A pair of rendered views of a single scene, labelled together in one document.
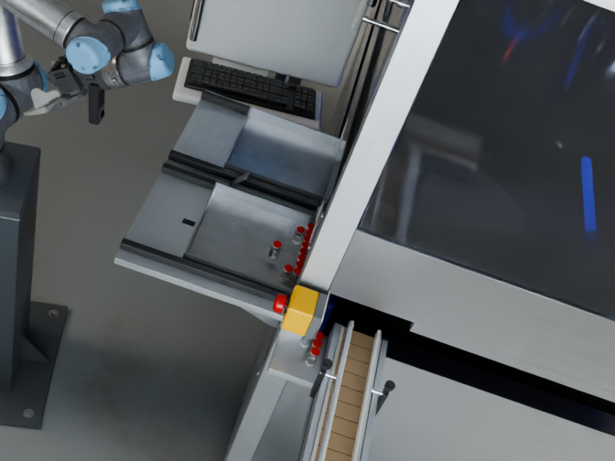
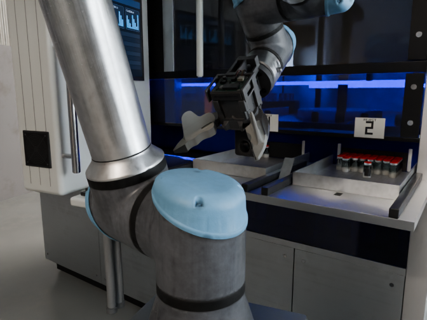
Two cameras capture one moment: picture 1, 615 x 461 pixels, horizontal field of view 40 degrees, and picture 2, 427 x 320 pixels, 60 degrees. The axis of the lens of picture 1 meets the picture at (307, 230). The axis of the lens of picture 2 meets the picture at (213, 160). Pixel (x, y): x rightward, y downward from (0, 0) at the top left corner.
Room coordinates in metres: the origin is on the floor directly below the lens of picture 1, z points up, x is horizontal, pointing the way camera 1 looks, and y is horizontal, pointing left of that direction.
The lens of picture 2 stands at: (1.11, 1.14, 1.13)
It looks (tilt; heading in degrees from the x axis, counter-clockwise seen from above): 10 degrees down; 308
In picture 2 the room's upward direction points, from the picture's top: straight up
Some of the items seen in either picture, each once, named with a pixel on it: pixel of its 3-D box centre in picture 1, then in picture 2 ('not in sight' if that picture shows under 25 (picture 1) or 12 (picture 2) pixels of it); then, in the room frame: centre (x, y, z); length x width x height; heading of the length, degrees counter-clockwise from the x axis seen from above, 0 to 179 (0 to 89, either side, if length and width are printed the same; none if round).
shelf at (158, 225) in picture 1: (253, 198); (292, 179); (1.58, 0.16, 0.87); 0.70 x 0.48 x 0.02; 3
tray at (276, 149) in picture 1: (296, 159); (254, 160); (1.76, 0.10, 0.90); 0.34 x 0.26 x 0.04; 93
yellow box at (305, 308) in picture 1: (303, 311); not in sight; (1.17, -0.05, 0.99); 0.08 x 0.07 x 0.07; 93
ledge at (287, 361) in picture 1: (305, 358); not in sight; (1.16, -0.10, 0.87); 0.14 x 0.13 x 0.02; 93
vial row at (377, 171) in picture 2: (302, 253); (366, 165); (1.42, -0.01, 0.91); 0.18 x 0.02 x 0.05; 3
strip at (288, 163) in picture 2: (220, 173); (278, 171); (1.58, 0.26, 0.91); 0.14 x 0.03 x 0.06; 92
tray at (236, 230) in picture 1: (266, 243); (358, 173); (1.42, 0.08, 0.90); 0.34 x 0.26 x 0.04; 93
